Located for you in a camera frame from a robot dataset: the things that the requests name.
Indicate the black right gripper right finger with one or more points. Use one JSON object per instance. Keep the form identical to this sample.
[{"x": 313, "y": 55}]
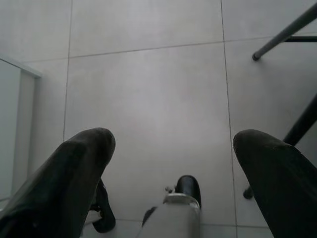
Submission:
[{"x": 282, "y": 188}]

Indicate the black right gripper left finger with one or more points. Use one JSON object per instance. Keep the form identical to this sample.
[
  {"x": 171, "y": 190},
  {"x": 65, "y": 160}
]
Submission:
[{"x": 57, "y": 188}]

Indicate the grey metal chair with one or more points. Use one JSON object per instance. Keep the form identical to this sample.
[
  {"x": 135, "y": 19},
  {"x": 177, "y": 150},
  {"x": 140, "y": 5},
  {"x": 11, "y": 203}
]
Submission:
[{"x": 284, "y": 32}]

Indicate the white door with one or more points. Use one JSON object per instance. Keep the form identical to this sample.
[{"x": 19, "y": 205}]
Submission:
[{"x": 15, "y": 111}]

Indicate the robot left leg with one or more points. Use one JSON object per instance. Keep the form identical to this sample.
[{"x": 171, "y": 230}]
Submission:
[{"x": 106, "y": 210}]

